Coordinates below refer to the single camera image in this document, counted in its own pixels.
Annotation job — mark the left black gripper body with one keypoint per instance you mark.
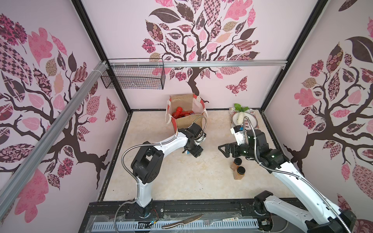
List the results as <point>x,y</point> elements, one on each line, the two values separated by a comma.
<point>194,149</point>

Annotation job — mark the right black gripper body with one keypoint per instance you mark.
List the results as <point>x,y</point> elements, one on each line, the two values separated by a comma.
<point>234,149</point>

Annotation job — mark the red flashlight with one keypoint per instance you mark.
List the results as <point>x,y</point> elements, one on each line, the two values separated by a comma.
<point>186,113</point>
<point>177,113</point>

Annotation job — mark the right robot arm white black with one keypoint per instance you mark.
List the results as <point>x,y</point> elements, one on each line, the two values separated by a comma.
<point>319,215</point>

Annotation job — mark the burlap tote bag red trim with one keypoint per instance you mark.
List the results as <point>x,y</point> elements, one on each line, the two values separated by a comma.
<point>183,110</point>

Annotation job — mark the spice jar black lid upper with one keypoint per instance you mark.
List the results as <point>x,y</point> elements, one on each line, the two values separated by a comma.
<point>237,162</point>

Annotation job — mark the spice jar black lid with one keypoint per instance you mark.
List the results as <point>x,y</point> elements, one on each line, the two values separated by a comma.
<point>237,162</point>
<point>239,173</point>

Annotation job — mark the spice jar black lid lower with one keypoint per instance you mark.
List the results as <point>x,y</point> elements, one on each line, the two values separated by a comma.
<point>239,173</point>

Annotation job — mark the white patterned plate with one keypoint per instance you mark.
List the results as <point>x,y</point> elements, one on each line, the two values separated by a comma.
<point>244,119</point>

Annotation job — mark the white radish toy green leaves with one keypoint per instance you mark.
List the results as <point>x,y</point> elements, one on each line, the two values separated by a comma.
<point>241,112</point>

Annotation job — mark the floral placemat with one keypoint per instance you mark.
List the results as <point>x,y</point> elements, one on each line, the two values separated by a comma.
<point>232,111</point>

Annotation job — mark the table knife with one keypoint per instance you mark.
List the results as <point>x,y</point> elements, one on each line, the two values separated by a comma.
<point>183,222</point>

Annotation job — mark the right flexible metal conduit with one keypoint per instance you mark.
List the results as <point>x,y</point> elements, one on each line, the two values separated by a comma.
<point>318,193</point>

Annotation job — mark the flexible metal conduit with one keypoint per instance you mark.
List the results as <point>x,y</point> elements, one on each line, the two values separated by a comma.
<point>137,163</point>
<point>318,193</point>

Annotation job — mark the left flexible metal conduit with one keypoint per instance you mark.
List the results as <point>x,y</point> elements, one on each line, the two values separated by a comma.
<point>137,163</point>

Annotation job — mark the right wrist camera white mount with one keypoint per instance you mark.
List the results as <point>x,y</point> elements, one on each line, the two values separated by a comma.
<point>239,133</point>

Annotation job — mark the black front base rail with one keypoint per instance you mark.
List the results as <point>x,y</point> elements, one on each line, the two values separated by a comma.
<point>163,208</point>

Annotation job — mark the back aluminium frame bar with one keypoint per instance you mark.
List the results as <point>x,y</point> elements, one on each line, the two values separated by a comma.
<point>192,64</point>

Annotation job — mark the aluminium frame bar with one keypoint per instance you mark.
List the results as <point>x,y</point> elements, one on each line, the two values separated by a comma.
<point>22,175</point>
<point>192,64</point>

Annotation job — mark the black wire wall basket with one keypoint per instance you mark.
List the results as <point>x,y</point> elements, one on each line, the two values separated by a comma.
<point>135,73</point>

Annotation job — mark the left aluminium frame bar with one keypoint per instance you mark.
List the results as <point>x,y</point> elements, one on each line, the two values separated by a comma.
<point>22,175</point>

